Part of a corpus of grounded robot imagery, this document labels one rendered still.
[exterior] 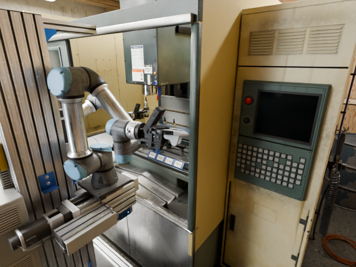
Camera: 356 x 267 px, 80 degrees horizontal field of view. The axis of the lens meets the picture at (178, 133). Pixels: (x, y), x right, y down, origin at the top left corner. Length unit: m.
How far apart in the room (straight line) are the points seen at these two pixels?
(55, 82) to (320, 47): 1.27
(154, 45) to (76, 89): 1.02
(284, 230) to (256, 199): 0.26
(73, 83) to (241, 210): 1.43
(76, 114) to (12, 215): 0.55
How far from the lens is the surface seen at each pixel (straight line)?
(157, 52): 1.90
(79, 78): 1.05
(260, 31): 1.44
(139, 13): 1.34
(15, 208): 1.28
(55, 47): 2.25
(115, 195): 1.35
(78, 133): 1.09
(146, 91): 2.21
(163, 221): 1.64
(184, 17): 1.09
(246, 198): 1.72
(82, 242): 1.20
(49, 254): 1.56
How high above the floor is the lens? 1.83
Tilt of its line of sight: 19 degrees down
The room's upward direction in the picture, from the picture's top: straight up
